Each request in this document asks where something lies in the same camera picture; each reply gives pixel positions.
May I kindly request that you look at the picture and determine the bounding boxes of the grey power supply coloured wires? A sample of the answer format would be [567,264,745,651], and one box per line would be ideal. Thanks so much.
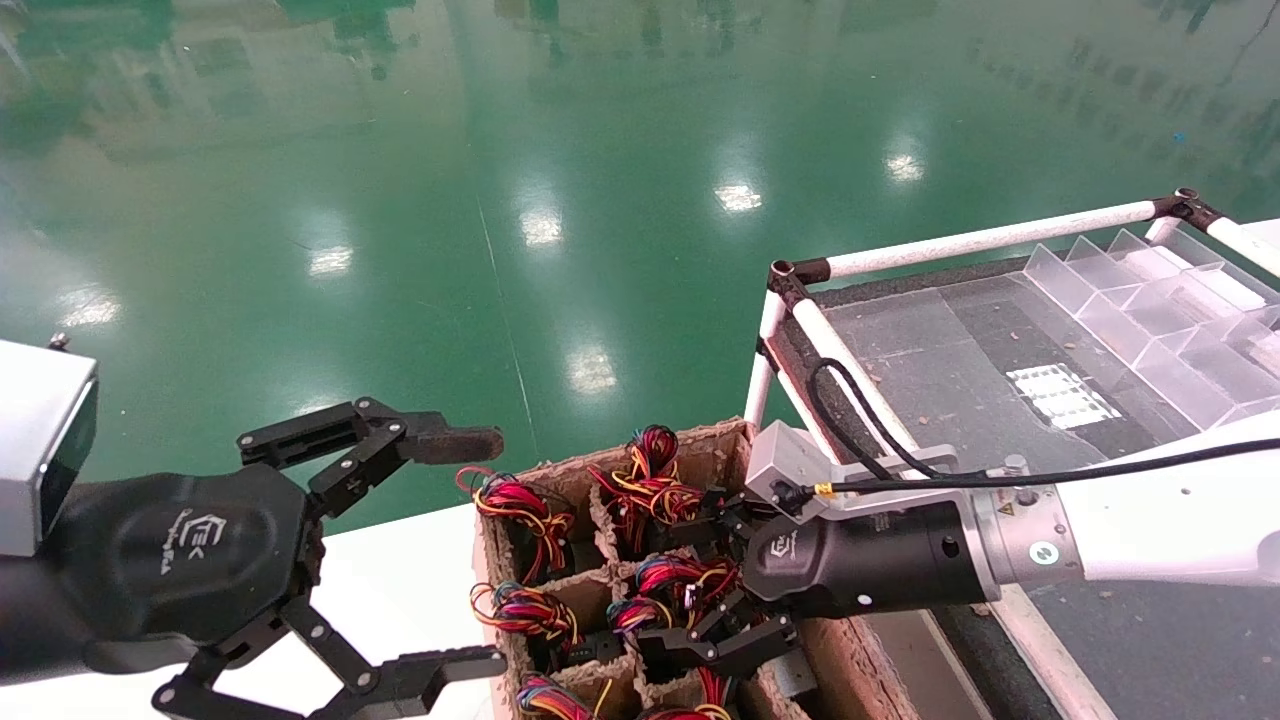
[515,675,603,720]
[468,580,583,666]
[645,668,739,720]
[605,596,669,646]
[455,465,578,588]
[632,553,816,701]
[585,425,723,559]

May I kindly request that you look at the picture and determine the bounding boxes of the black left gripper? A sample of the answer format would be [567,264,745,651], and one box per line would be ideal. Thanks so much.
[0,397,508,720]

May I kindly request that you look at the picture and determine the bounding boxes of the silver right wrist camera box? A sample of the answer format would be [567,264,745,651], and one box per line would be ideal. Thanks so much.
[745,420,843,518]

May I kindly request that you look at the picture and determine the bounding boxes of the white pipe rack frame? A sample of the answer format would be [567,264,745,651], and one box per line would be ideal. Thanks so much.
[743,187,1280,720]

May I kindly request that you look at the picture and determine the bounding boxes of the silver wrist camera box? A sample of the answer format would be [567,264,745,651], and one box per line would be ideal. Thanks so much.
[0,333,100,559]
[745,420,843,518]

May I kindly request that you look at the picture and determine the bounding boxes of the brown cardboard divider box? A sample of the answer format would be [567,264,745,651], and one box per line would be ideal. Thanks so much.
[472,418,901,720]

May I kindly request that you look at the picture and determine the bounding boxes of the white grid label sticker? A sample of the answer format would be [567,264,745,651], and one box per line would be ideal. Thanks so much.
[1005,362,1122,431]

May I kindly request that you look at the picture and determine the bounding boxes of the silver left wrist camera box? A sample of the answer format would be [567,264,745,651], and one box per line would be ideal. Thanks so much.
[0,333,100,559]

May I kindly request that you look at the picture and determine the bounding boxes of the clear acrylic compartment tray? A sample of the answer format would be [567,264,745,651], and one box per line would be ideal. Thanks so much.
[820,228,1280,471]

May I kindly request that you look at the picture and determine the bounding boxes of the black camera cable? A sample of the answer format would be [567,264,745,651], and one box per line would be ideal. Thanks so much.
[805,358,1280,498]

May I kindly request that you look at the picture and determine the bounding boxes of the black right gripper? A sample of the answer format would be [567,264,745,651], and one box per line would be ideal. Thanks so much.
[637,485,997,681]

